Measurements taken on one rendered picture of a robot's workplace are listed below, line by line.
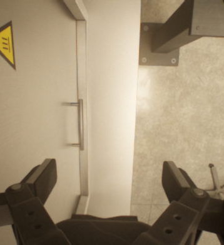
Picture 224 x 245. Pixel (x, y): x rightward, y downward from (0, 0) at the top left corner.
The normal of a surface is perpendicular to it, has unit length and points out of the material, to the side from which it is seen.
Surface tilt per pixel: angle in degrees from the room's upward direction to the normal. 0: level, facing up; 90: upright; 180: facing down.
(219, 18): 0
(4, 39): 90
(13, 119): 90
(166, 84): 0
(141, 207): 0
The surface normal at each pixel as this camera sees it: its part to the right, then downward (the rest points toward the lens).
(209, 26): -0.03, 0.25
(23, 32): 1.00, 0.03
